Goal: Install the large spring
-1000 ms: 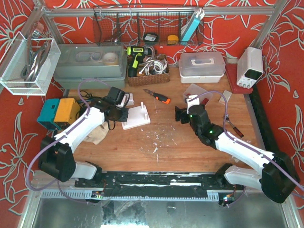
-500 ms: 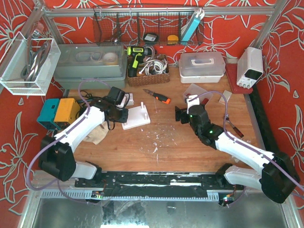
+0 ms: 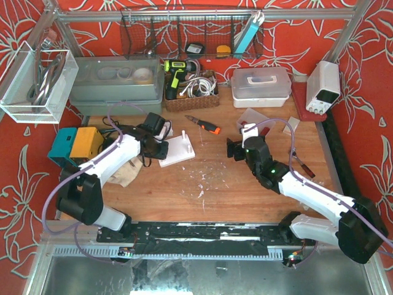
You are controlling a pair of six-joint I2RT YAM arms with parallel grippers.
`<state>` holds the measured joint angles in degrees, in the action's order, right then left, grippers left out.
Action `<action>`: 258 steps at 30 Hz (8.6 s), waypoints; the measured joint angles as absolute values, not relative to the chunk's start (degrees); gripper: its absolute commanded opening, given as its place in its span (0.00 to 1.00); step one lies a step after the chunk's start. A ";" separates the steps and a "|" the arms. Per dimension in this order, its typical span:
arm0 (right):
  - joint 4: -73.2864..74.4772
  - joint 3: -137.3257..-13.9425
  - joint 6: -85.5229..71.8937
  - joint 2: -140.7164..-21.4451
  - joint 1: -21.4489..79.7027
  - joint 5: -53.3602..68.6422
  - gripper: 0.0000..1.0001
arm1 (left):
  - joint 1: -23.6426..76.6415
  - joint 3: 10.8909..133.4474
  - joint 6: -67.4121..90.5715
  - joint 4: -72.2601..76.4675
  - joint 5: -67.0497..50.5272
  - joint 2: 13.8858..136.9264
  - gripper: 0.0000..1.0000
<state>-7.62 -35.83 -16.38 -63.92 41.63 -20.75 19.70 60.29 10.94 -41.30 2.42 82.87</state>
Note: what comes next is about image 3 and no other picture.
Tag white peg base plate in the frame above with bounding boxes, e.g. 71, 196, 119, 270
158, 130, 195, 168

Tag orange black handled pliers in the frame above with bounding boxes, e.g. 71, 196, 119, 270
185, 115, 221, 135

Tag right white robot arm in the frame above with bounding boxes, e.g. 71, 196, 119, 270
227, 136, 388, 264

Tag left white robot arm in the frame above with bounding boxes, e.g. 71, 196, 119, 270
55, 112, 171, 237

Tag clear tray of red springs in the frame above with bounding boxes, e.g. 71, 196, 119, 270
236, 108, 275, 136

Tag beige work glove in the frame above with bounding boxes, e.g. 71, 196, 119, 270
108, 157, 142, 187

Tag small clear plastic bag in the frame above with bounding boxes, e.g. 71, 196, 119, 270
282, 116, 300, 135

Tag yellow box device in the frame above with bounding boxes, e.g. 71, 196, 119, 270
70, 127, 104, 165

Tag brown woven basket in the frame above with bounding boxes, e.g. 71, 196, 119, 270
163, 70, 220, 112

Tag grey translucent storage box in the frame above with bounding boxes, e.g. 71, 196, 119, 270
69, 57, 165, 116

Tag red mat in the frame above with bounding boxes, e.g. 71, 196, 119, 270
291, 82, 327, 122

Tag teal box device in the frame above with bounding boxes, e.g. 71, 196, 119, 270
47, 127, 77, 168

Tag white power supply unit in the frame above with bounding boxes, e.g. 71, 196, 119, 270
305, 61, 340, 115

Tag yellow tape measure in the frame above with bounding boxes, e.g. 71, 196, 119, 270
216, 45, 232, 58

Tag blue white power strip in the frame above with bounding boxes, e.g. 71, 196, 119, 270
234, 22, 259, 58

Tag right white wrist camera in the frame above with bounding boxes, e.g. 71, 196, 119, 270
241, 123, 259, 148

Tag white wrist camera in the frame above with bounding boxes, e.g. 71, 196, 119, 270
155, 120, 173, 141
241, 123, 259, 148

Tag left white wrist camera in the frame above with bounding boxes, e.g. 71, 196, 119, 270
155, 120, 173, 141

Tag small red handled tool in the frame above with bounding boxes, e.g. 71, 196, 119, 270
289, 148, 316, 178

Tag white plastic case with handle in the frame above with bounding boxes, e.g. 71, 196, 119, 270
231, 67, 292, 108

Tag white coiled cable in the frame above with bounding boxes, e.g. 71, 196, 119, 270
181, 76, 218, 98

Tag green black cordless drill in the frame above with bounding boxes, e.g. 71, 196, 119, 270
164, 60, 197, 100

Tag black cable chain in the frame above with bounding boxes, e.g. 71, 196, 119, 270
324, 109, 364, 213

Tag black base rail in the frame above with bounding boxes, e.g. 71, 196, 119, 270
96, 222, 315, 258

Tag black wire hanging basket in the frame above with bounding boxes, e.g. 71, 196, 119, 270
119, 5, 265, 61

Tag clear acrylic wall bin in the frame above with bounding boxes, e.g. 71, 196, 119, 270
1, 42, 79, 124

